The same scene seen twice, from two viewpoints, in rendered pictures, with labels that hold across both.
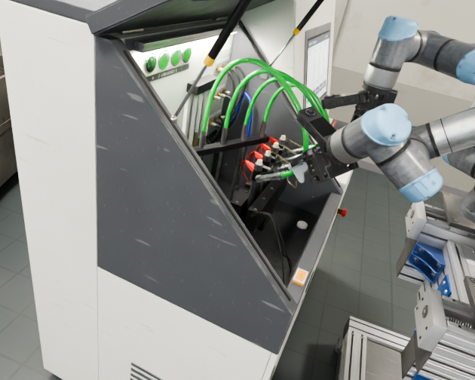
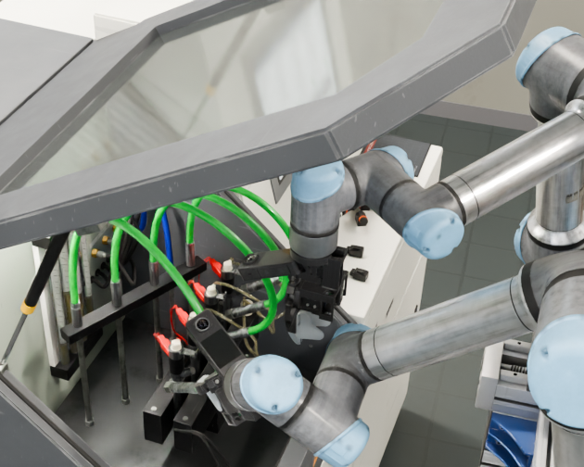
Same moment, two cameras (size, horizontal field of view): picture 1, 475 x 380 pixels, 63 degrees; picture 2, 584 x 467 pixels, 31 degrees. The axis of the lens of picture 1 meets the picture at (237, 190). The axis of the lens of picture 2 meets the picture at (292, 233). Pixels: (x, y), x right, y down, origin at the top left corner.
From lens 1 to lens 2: 0.89 m
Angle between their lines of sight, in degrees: 7
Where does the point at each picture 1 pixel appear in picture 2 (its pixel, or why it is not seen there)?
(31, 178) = not seen: outside the picture
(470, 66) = (415, 240)
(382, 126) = (257, 397)
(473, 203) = not seen: hidden behind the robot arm
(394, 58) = (317, 222)
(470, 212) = not seen: hidden behind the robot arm
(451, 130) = (383, 353)
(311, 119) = (203, 337)
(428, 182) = (341, 448)
